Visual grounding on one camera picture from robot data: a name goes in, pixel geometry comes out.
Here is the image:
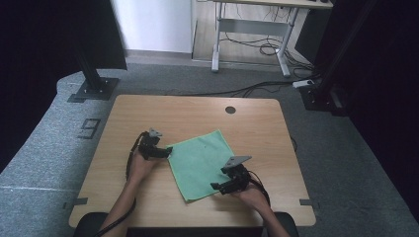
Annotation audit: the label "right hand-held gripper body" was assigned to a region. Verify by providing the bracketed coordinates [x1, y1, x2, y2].
[219, 155, 253, 195]

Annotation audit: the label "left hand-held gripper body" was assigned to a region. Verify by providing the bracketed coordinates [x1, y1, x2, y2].
[136, 127, 166, 162]

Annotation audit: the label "green cloth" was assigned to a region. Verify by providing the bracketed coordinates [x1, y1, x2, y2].
[165, 128, 236, 203]

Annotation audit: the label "person's left hand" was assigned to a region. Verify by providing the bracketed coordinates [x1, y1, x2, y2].
[126, 152, 163, 186]

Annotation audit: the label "person's right hand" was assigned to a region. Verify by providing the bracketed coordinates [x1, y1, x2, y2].
[229, 182, 271, 215]

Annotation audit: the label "dark floor socket box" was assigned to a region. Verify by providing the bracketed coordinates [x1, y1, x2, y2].
[76, 118, 102, 140]

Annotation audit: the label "black chair armrest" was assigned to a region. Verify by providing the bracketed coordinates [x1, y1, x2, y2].
[273, 210, 300, 237]
[72, 211, 111, 237]

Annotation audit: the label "grey tape strip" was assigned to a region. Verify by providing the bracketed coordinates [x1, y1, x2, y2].
[62, 197, 89, 210]
[298, 197, 321, 210]

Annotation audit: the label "black metal stand with base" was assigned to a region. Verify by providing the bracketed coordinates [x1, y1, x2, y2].
[298, 0, 378, 117]
[67, 42, 120, 104]

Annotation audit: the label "white power strip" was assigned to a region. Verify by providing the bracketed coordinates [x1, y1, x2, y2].
[292, 79, 315, 90]

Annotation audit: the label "black curtain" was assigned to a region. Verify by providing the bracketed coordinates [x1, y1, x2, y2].
[312, 0, 419, 225]
[0, 0, 128, 174]

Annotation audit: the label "black computer tower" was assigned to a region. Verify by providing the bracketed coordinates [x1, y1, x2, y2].
[293, 8, 328, 64]

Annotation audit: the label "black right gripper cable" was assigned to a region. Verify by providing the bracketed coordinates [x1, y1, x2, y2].
[246, 169, 272, 209]

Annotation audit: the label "long black floor cable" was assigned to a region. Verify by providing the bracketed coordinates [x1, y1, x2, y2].
[163, 76, 319, 99]

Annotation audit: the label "tangled black cables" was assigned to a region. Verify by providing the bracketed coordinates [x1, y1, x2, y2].
[219, 31, 314, 72]

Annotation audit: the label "grey metal frame desk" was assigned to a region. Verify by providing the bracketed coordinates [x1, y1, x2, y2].
[197, 0, 334, 79]

